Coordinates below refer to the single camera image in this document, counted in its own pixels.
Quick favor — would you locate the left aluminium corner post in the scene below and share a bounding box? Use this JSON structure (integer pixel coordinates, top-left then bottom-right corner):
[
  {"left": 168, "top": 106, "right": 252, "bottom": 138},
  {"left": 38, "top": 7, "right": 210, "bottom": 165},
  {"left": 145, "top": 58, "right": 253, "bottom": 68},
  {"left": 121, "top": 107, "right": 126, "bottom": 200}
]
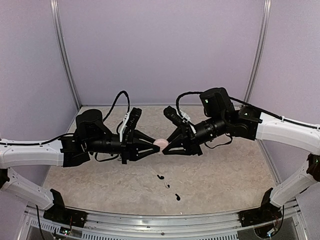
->
[{"left": 50, "top": 0, "right": 82, "bottom": 111}]

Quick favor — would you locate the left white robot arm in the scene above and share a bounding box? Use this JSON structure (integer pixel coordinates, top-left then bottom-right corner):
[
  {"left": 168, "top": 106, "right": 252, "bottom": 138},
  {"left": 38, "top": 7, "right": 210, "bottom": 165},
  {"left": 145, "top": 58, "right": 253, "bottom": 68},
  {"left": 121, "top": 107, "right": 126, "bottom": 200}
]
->
[{"left": 0, "top": 107, "right": 160, "bottom": 223}]

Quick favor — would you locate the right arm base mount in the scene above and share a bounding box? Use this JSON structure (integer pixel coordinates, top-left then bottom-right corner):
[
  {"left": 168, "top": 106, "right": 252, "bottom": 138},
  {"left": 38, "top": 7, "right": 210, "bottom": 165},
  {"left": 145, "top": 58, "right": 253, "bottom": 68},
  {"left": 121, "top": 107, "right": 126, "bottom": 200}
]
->
[{"left": 238, "top": 208, "right": 283, "bottom": 228}]

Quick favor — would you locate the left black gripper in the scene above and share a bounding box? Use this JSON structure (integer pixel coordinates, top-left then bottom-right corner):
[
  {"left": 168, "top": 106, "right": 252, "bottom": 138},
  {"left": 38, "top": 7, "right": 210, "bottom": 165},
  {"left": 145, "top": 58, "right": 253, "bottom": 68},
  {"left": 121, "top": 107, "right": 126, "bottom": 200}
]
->
[{"left": 85, "top": 129, "right": 160, "bottom": 165}]

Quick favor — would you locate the pink earbud charging case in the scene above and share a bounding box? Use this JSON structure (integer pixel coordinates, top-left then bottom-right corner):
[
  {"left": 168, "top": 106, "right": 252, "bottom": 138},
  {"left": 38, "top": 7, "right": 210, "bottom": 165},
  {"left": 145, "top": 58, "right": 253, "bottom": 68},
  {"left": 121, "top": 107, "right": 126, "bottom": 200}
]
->
[{"left": 153, "top": 138, "right": 169, "bottom": 151}]

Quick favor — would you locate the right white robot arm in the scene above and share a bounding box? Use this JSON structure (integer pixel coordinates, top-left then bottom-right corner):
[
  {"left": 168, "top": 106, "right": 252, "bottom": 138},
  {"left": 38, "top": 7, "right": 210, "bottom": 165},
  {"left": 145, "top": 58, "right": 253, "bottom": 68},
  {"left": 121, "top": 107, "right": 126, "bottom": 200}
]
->
[{"left": 162, "top": 87, "right": 320, "bottom": 222}]

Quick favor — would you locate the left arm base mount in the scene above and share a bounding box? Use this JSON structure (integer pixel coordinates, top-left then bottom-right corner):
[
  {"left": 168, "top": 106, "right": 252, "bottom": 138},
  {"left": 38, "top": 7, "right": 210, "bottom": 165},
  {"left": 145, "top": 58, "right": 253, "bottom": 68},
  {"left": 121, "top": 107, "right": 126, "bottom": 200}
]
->
[{"left": 43, "top": 206, "right": 88, "bottom": 228}]

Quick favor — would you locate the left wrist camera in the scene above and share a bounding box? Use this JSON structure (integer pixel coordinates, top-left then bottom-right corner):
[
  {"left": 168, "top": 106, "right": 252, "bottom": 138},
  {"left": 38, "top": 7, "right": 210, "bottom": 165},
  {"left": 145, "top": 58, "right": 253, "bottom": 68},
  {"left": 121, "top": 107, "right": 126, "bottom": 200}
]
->
[{"left": 119, "top": 107, "right": 142, "bottom": 142}]

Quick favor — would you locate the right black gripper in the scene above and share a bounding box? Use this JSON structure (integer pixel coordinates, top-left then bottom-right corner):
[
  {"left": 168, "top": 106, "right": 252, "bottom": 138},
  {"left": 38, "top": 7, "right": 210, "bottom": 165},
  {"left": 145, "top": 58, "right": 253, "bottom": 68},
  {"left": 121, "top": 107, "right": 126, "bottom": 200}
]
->
[{"left": 161, "top": 113, "right": 229, "bottom": 156}]

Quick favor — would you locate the aluminium corner post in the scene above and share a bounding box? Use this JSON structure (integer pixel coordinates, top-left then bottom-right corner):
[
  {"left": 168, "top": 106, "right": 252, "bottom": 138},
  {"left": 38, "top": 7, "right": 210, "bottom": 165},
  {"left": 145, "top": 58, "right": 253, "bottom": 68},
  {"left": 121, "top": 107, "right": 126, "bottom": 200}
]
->
[
  {"left": 244, "top": 0, "right": 272, "bottom": 102},
  {"left": 50, "top": 0, "right": 82, "bottom": 111}
]

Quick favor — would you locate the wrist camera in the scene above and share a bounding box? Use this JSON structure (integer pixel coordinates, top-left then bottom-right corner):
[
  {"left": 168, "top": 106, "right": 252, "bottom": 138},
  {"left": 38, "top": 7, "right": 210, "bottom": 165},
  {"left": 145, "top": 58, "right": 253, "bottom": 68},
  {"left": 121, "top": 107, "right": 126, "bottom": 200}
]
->
[
  {"left": 163, "top": 106, "right": 192, "bottom": 127},
  {"left": 119, "top": 107, "right": 142, "bottom": 142}
]

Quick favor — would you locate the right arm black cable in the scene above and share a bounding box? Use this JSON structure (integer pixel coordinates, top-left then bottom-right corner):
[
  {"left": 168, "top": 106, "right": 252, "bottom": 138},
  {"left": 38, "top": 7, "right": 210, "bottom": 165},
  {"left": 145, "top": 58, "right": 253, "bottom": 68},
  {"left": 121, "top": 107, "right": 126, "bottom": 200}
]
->
[{"left": 175, "top": 91, "right": 320, "bottom": 148}]

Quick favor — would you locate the right aluminium corner post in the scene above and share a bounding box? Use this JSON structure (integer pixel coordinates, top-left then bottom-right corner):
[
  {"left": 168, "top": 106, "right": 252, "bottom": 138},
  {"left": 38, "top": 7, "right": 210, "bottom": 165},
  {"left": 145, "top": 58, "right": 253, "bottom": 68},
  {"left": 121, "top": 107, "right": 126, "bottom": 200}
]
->
[{"left": 244, "top": 0, "right": 272, "bottom": 102}]

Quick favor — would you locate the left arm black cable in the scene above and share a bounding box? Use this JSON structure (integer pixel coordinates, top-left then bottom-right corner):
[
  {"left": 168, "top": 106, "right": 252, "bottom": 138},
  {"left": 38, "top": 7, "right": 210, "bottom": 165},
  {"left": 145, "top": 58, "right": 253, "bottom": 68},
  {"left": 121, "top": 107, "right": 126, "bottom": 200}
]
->
[{"left": 0, "top": 90, "right": 131, "bottom": 162}]

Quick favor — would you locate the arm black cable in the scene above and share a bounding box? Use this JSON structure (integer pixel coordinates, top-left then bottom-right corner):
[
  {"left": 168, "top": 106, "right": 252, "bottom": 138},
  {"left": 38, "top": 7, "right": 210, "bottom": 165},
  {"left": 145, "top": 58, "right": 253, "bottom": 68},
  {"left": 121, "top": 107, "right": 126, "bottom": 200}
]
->
[
  {"left": 175, "top": 91, "right": 320, "bottom": 148},
  {"left": 0, "top": 90, "right": 131, "bottom": 162}
]

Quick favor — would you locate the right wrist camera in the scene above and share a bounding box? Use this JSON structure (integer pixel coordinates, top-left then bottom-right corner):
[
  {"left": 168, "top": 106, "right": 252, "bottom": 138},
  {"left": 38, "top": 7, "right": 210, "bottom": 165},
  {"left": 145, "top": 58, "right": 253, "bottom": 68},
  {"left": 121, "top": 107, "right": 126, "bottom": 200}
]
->
[{"left": 163, "top": 106, "right": 192, "bottom": 127}]

